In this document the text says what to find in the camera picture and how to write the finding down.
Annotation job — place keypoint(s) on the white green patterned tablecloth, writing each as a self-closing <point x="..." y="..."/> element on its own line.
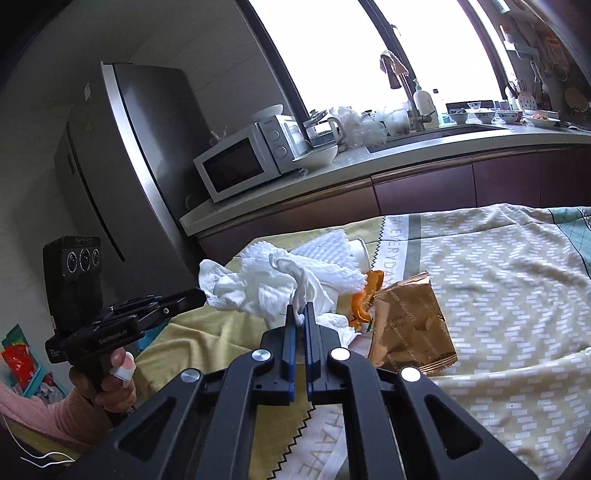
<point x="513" y="283"/>

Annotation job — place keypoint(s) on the glass kettle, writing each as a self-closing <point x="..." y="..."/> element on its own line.
<point x="324" y="129"/>

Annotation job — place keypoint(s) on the yellow checked tablecloth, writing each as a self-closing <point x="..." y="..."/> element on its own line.
<point x="299" y="441"/>

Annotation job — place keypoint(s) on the white microwave oven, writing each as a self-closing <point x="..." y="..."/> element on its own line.
<point x="259" y="153"/>

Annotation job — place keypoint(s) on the white embossed paper towel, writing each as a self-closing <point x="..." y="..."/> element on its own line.
<point x="329" y="259"/>

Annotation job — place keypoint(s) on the maroon base cabinets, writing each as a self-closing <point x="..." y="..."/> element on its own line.
<point x="555" y="177"/>

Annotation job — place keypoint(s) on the silver refrigerator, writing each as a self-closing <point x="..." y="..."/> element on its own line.
<point x="124" y="164"/>

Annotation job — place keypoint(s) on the brown foil snack bag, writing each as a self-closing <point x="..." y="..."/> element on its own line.
<point x="409" y="328"/>

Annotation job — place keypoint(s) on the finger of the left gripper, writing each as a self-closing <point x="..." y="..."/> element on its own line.
<point x="158" y="308"/>

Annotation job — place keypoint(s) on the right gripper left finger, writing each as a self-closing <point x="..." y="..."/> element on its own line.
<point x="278" y="383"/>

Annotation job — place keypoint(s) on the left hand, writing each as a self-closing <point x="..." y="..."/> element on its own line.
<point x="116" y="395"/>

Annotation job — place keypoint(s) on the red bag on floor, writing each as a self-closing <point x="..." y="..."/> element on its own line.
<point x="23" y="373"/>

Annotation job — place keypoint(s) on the kitchen faucet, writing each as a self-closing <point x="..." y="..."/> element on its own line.
<point x="399" y="76"/>

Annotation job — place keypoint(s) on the white dotted paper cup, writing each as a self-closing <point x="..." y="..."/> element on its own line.
<point x="360" y="252"/>

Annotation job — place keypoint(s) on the white tissue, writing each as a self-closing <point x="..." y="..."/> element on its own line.
<point x="268" y="280"/>

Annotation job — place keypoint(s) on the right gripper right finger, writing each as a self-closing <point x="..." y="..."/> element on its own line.
<point x="329" y="380"/>

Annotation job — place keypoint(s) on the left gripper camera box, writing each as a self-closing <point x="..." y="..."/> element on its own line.
<point x="72" y="268"/>

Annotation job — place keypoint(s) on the pink left sleeve forearm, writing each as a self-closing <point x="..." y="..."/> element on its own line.
<point x="70" y="421"/>

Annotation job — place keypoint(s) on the orange peel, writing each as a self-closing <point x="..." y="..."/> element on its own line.
<point x="362" y="301"/>

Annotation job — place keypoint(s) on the white soap bottle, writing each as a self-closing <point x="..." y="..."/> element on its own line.
<point x="426" y="106"/>

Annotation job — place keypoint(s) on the white bowl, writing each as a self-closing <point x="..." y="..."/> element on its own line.
<point x="317" y="158"/>

